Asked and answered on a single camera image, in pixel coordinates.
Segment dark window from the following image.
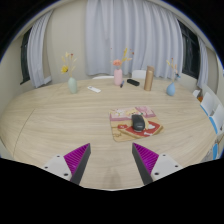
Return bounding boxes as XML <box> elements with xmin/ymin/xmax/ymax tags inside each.
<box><xmin>178</xmin><ymin>20</ymin><xmax>201</xmax><ymax>80</ymax></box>
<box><xmin>19</xmin><ymin>28</ymin><xmax>33</xmax><ymax>85</ymax></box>

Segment bronze thermos bottle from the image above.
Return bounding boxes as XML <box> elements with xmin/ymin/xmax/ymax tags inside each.
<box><xmin>143</xmin><ymin>65</ymin><xmax>156</xmax><ymax>92</ymax></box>

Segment pink vase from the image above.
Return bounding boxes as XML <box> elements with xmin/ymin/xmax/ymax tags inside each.
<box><xmin>113</xmin><ymin>68</ymin><xmax>124</xmax><ymax>87</ymax></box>

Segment narrow white curtain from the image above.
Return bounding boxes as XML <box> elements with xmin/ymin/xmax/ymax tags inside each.
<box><xmin>27</xmin><ymin>9</ymin><xmax>54</xmax><ymax>89</ymax></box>
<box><xmin>196</xmin><ymin>36</ymin><xmax>210</xmax><ymax>89</ymax></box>

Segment pale dried flower sprigs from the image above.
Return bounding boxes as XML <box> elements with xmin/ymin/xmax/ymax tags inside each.
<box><xmin>166</xmin><ymin>57</ymin><xmax>181</xmax><ymax>84</ymax></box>

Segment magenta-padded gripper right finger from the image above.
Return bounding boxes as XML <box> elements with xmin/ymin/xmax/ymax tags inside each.
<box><xmin>131</xmin><ymin>142</ymin><xmax>183</xmax><ymax>186</ymax></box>

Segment blue vase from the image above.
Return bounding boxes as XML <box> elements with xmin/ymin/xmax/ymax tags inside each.
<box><xmin>166</xmin><ymin>81</ymin><xmax>177</xmax><ymax>97</ymax></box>

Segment black computer mouse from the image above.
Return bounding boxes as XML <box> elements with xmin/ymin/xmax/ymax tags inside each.
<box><xmin>131</xmin><ymin>113</ymin><xmax>146</xmax><ymax>132</ymax></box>

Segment white remote control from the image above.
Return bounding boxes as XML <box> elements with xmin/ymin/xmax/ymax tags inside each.
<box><xmin>86</xmin><ymin>85</ymin><xmax>102</xmax><ymax>94</ymax></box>

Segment yellow dried flowers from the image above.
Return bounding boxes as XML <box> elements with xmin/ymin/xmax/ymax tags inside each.
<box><xmin>60</xmin><ymin>51</ymin><xmax>78</xmax><ymax>79</ymax></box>

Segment black oblong case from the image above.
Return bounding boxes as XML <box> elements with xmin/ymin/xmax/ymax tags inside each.
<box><xmin>126</xmin><ymin>78</ymin><xmax>141</xmax><ymax>87</ymax></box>

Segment pale green vase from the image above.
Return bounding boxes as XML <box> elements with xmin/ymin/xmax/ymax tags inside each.
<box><xmin>67</xmin><ymin>76</ymin><xmax>79</xmax><ymax>95</ymax></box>

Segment wide white curtain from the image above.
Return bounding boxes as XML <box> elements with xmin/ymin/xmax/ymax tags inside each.
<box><xmin>84</xmin><ymin>0</ymin><xmax>184</xmax><ymax>81</ymax></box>

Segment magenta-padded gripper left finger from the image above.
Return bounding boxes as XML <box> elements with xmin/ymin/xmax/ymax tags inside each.
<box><xmin>41</xmin><ymin>143</ymin><xmax>92</xmax><ymax>186</ymax></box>

